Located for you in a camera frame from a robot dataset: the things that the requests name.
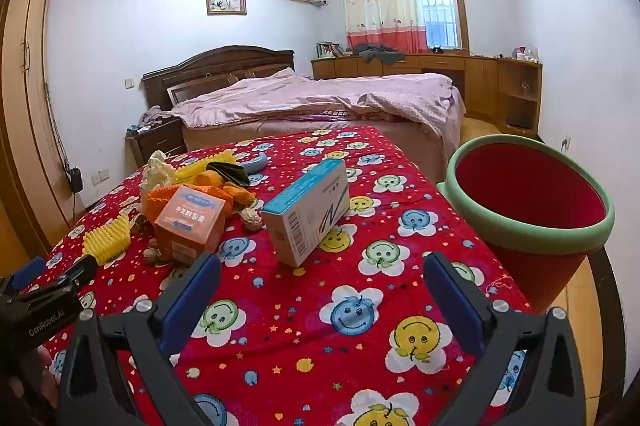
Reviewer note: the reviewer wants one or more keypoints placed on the wooden desk cabinet unit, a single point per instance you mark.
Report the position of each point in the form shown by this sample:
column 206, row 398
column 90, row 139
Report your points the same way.
column 480, row 81

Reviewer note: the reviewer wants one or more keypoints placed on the tan crumpled paper ball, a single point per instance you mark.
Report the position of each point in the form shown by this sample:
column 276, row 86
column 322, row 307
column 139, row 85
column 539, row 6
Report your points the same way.
column 251, row 219
column 156, row 256

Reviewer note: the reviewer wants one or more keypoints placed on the wooden wardrobe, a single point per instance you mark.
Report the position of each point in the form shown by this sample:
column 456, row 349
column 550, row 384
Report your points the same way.
column 25, row 116

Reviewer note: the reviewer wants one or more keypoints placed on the white crumpled tissue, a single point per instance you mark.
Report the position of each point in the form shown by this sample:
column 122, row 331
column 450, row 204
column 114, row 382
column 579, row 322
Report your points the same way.
column 157, row 171

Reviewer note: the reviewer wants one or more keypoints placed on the red bin with green rim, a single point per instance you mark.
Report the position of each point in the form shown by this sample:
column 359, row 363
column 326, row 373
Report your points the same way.
column 525, row 206

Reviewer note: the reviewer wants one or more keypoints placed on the bed with pink blanket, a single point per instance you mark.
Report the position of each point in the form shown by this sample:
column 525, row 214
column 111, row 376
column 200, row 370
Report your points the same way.
column 310, row 131

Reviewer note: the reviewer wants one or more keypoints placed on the flat dark object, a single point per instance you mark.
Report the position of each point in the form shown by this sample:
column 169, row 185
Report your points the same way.
column 517, row 122

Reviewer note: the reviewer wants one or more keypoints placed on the dark wooden nightstand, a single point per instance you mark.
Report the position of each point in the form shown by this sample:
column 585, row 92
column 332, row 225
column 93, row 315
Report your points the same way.
column 157, row 143

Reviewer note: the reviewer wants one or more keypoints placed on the white wall socket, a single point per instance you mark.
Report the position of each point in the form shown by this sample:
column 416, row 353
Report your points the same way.
column 100, row 177
column 566, row 144

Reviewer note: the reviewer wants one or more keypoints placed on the barred window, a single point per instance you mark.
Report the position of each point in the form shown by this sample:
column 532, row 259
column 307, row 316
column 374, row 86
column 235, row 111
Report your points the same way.
column 440, row 6

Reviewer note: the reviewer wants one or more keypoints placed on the light blue curved plastic piece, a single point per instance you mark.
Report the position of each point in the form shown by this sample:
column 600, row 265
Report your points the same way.
column 255, row 163

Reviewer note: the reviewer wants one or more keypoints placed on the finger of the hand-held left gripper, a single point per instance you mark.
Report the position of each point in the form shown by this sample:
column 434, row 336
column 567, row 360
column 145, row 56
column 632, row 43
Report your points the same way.
column 75, row 273
column 29, row 273

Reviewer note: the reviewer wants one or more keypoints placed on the pile of pale clothes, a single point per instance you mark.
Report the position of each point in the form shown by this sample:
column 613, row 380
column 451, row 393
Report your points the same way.
column 150, row 118

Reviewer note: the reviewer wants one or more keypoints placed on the red flower printed blanket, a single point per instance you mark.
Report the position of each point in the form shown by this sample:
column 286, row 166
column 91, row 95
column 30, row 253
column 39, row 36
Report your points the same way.
column 300, row 316

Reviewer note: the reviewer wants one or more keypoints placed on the orange box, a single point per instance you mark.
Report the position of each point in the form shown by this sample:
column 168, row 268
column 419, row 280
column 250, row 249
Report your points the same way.
column 185, row 226

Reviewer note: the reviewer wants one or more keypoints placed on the white and blue box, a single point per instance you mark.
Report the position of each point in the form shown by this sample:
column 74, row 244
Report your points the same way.
column 300, row 226

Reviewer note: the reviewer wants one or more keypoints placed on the pink duvet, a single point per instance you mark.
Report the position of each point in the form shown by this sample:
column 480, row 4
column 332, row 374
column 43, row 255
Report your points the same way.
column 300, row 98

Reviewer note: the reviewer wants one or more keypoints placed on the dark wooden headboard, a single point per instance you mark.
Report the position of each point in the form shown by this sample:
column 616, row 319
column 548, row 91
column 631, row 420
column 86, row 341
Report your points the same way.
column 215, row 66

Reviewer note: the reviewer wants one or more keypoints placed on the yellow foam net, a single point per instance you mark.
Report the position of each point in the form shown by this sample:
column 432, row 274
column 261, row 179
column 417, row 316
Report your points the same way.
column 107, row 241
column 192, row 171

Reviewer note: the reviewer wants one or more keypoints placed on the person's left hand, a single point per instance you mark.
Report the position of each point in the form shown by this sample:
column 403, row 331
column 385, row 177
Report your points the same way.
column 35, row 376

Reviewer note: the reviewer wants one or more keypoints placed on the pink and white containers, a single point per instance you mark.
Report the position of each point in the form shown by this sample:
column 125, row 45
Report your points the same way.
column 525, row 54

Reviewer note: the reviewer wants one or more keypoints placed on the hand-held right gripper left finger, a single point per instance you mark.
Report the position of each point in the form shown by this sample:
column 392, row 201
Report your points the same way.
column 190, row 301

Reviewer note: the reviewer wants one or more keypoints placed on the grey clothes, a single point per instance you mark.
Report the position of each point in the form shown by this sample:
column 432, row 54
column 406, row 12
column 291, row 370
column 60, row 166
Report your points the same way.
column 377, row 53

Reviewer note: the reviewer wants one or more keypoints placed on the small glass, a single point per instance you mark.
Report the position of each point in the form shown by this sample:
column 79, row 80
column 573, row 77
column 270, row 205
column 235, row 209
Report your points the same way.
column 526, row 87

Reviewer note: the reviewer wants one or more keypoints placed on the white wall switch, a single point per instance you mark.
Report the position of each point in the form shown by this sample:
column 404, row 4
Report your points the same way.
column 129, row 83

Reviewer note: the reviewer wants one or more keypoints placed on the cream and red curtain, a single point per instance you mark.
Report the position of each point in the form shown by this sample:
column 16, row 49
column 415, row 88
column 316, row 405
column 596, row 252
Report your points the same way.
column 382, row 6

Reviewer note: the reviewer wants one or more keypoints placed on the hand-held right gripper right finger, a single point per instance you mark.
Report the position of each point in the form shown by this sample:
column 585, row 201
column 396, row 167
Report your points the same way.
column 452, row 301

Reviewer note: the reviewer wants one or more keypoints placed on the orange plastic bag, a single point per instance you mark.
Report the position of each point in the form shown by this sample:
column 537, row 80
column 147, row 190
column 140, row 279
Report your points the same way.
column 210, row 180

